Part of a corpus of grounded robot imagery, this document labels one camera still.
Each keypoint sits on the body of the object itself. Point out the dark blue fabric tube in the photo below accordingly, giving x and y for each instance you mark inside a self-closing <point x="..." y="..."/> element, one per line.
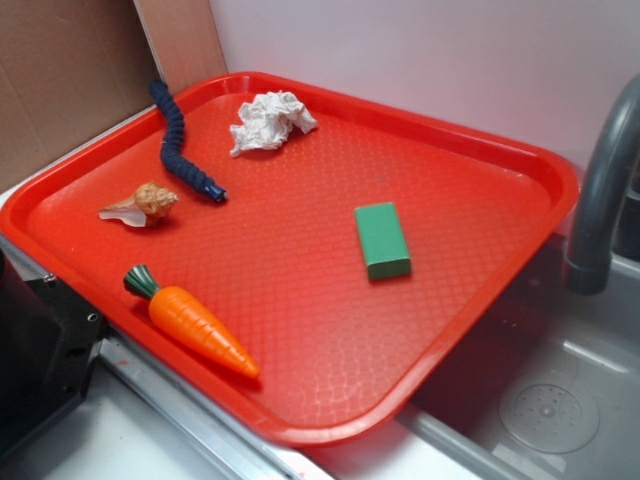
<point x="171" y="150"/>

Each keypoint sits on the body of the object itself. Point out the red plastic tray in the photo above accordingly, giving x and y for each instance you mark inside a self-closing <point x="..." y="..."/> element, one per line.
<point x="280" y="262"/>

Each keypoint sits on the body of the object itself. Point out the grey toy sink basin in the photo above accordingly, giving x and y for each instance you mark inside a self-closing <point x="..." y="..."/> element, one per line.
<point x="545" y="385"/>

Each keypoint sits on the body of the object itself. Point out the light wooden board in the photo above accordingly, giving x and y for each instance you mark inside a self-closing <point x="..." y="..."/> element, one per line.
<point x="183" y="39"/>

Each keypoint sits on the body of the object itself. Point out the grey toy faucet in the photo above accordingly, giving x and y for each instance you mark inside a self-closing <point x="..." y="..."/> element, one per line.
<point x="606" y="219"/>

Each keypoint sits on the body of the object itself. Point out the crumpled white paper towel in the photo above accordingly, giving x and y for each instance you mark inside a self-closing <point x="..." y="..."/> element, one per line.
<point x="267" y="122"/>

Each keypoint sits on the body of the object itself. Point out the orange toy carrot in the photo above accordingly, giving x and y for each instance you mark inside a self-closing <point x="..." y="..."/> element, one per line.
<point x="181" y="316"/>

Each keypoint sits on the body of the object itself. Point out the brown cardboard panel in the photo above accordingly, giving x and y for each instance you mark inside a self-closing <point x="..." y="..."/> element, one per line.
<point x="70" y="70"/>

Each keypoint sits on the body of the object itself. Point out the green rectangular block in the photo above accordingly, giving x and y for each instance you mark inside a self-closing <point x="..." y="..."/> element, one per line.
<point x="384" y="248"/>

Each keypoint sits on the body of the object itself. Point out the tan seashell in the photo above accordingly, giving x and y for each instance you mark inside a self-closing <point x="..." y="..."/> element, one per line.
<point x="149" y="204"/>

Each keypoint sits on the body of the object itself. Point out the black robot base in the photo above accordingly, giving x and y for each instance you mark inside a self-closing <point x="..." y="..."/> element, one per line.
<point x="50" y="338"/>

